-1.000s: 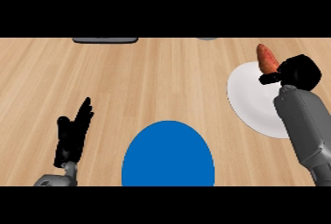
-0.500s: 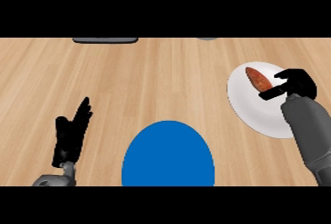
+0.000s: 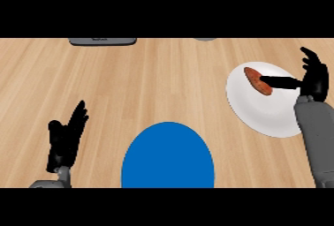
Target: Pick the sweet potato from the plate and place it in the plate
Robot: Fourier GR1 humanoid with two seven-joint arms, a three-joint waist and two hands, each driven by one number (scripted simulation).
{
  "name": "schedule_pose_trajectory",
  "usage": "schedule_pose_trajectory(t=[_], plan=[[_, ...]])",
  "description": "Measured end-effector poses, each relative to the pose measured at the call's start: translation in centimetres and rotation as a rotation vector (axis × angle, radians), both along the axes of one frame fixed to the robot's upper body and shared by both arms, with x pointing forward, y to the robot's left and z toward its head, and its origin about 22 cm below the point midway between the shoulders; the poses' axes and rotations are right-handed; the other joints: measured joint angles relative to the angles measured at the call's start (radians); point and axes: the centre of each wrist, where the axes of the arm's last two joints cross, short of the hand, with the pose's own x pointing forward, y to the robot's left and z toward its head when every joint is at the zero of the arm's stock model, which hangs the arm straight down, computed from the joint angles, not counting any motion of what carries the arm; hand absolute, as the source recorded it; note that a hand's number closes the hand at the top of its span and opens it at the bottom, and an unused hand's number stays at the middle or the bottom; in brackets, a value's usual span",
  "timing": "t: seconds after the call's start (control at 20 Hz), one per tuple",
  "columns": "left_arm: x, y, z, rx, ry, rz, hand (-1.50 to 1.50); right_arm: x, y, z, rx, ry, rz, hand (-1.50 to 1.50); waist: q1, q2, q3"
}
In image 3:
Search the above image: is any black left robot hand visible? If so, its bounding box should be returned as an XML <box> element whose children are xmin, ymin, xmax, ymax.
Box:
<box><xmin>46</xmin><ymin>100</ymin><xmax>91</xmax><ymax>174</ymax></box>

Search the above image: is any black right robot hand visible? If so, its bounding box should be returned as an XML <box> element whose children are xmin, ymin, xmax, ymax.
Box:
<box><xmin>259</xmin><ymin>46</ymin><xmax>330</xmax><ymax>102</ymax></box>

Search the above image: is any orange-brown sweet potato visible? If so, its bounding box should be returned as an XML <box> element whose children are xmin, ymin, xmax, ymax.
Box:
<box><xmin>243</xmin><ymin>66</ymin><xmax>274</xmax><ymax>96</ymax></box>

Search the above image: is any white plate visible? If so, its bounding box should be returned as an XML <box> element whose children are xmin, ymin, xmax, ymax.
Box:
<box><xmin>225</xmin><ymin>61</ymin><xmax>306</xmax><ymax>139</ymax></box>

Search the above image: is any blue plate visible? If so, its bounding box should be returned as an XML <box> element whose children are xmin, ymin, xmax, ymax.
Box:
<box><xmin>120</xmin><ymin>121</ymin><xmax>218</xmax><ymax>189</ymax></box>

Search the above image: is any dark grey flat appliance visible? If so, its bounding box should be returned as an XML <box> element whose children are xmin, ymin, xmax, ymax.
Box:
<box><xmin>68</xmin><ymin>37</ymin><xmax>139</xmax><ymax>47</ymax></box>

